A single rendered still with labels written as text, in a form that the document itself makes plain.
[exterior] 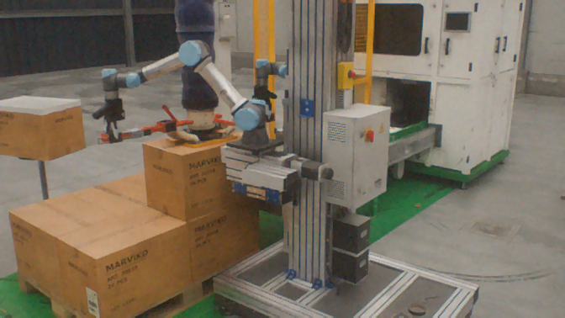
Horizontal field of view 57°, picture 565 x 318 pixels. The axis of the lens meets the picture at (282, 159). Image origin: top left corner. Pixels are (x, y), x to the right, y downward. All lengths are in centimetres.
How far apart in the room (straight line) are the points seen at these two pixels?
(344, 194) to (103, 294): 133
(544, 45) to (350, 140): 929
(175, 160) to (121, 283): 72
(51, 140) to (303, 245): 220
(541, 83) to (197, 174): 928
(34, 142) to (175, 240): 170
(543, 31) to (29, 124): 964
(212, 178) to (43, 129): 160
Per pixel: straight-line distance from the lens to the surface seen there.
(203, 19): 311
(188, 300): 331
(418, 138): 503
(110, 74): 287
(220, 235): 332
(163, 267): 309
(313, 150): 277
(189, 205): 309
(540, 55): 1168
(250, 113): 259
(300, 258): 305
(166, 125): 308
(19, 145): 450
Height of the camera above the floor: 176
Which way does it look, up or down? 17 degrees down
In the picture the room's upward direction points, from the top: straight up
